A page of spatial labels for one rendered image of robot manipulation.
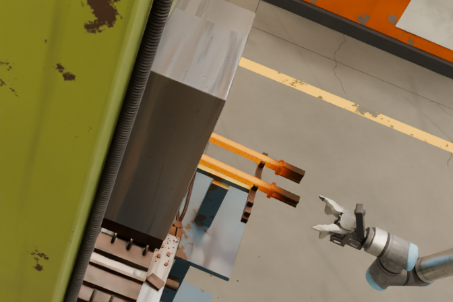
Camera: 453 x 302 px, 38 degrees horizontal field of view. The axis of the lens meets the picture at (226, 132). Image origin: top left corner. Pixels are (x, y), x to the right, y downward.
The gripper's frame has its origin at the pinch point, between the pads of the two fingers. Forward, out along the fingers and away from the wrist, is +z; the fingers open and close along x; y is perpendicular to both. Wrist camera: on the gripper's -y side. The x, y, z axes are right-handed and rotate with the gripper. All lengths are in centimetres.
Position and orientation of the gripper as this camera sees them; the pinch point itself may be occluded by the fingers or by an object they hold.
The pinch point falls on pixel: (315, 209)
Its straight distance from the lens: 220.9
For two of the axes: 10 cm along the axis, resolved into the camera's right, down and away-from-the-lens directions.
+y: -3.2, 6.9, 6.5
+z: -9.1, -4.1, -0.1
